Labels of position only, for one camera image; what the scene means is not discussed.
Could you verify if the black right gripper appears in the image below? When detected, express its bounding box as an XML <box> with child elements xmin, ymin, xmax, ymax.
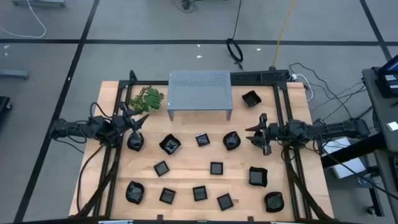
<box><xmin>245</xmin><ymin>112</ymin><xmax>282</xmax><ymax>156</ymax></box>

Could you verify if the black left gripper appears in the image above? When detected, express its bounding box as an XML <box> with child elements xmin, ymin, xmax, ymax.
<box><xmin>112</xmin><ymin>101</ymin><xmax>149</xmax><ymax>142</ymax></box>

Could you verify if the leaf shaped black plate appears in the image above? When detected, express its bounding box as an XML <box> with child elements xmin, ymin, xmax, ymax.
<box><xmin>264</xmin><ymin>191</ymin><xmax>285</xmax><ymax>213</ymax></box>
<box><xmin>125</xmin><ymin>180</ymin><xmax>146</xmax><ymax>205</ymax></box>
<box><xmin>222</xmin><ymin>131</ymin><xmax>242</xmax><ymax>152</ymax></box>
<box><xmin>126</xmin><ymin>132</ymin><xmax>145</xmax><ymax>152</ymax></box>

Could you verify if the small square black plate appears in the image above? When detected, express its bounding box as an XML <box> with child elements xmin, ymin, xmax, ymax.
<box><xmin>153</xmin><ymin>160</ymin><xmax>170</xmax><ymax>178</ymax></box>
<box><xmin>159</xmin><ymin>187</ymin><xmax>177</xmax><ymax>205</ymax></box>
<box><xmin>195</xmin><ymin>133</ymin><xmax>211</xmax><ymax>147</ymax></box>
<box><xmin>210</xmin><ymin>161</ymin><xmax>224</xmax><ymax>176</ymax></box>
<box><xmin>216</xmin><ymin>193</ymin><xmax>234</xmax><ymax>212</ymax></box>
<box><xmin>192</xmin><ymin>185</ymin><xmax>208</xmax><ymax>202</ymax></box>

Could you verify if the green leafy plant sprig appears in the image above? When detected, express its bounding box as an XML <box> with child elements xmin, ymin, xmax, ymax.
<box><xmin>129</xmin><ymin>85</ymin><xmax>165</xmax><ymax>115</ymax></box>

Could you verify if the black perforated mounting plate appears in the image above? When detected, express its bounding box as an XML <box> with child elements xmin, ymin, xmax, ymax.
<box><xmin>230</xmin><ymin>70</ymin><xmax>290</xmax><ymax>85</ymax></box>

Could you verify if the grey perforated metal shelf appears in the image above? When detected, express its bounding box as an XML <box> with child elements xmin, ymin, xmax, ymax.
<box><xmin>167</xmin><ymin>70</ymin><xmax>234</xmax><ymax>122</ymax></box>

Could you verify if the white box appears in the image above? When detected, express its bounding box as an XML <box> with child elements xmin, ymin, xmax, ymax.
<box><xmin>322</xmin><ymin>136</ymin><xmax>368</xmax><ymax>180</ymax></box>

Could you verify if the black desk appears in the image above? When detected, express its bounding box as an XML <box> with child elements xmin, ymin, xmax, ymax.
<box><xmin>320</xmin><ymin>67</ymin><xmax>398</xmax><ymax>224</ymax></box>

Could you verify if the grey metal foot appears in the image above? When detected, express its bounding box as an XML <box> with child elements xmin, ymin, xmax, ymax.
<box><xmin>0</xmin><ymin>68</ymin><xmax>30</xmax><ymax>80</ymax></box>

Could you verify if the black device with labels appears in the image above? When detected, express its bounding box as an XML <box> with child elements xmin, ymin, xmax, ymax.
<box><xmin>374</xmin><ymin>55</ymin><xmax>398</xmax><ymax>99</ymax></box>

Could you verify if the black wheeled object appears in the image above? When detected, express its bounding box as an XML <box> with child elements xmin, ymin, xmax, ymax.
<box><xmin>0</xmin><ymin>95</ymin><xmax>13</xmax><ymax>125</ymax></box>

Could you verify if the grey cart base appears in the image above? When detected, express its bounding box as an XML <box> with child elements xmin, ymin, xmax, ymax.
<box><xmin>11</xmin><ymin>0</ymin><xmax>67</xmax><ymax>8</ymax></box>

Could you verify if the black metal rail frame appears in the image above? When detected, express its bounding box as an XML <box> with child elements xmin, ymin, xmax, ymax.
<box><xmin>68</xmin><ymin>70</ymin><xmax>335</xmax><ymax>222</ymax></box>

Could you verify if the black left wrist camera cable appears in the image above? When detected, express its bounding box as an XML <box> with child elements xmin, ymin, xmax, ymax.
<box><xmin>89</xmin><ymin>101</ymin><xmax>109</xmax><ymax>121</ymax></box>

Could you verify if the white plug with cable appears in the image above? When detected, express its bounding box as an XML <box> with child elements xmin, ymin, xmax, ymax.
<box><xmin>290</xmin><ymin>73</ymin><xmax>313</xmax><ymax>103</ymax></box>

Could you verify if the thin black cable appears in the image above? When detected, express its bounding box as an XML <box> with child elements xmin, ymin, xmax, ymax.
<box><xmin>288</xmin><ymin>62</ymin><xmax>374</xmax><ymax>122</ymax></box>

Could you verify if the black coiled floor cable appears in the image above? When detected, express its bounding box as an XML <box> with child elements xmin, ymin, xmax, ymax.
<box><xmin>225</xmin><ymin>0</ymin><xmax>244</xmax><ymax>70</ymax></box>

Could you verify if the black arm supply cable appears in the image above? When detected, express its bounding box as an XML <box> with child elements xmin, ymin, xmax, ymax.
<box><xmin>76</xmin><ymin>144</ymin><xmax>105</xmax><ymax>214</ymax></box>

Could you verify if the yellow cable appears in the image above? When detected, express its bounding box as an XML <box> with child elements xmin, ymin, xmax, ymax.
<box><xmin>272</xmin><ymin>0</ymin><xmax>297</xmax><ymax>69</ymax></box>

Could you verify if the black cable bundle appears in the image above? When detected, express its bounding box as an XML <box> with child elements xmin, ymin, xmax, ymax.
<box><xmin>174</xmin><ymin>0</ymin><xmax>199</xmax><ymax>14</ymax></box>

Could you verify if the white floor cable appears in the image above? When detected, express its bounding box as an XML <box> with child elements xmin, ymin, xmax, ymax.
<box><xmin>0</xmin><ymin>0</ymin><xmax>47</xmax><ymax>39</ymax></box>

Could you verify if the long black cable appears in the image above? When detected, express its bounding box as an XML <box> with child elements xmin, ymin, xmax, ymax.
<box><xmin>323</xmin><ymin>152</ymin><xmax>398</xmax><ymax>200</ymax></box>

